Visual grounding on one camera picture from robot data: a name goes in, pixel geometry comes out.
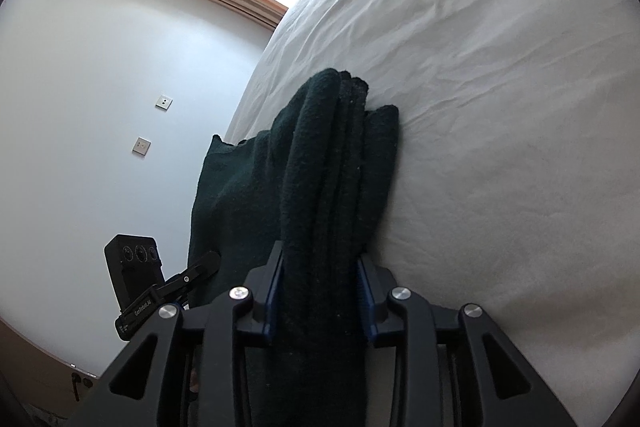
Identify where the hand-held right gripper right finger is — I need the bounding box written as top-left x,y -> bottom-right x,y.
356,254 -> 578,427

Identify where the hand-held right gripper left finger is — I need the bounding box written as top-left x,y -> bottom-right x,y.
65,241 -> 287,427

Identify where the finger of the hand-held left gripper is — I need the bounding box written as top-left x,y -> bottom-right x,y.
164,250 -> 221,296

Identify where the dark green knit sweater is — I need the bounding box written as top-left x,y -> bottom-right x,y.
187,68 -> 401,427

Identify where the white bed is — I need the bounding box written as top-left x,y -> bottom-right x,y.
222,0 -> 640,427

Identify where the black wall plug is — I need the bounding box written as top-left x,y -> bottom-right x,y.
70,371 -> 97,404

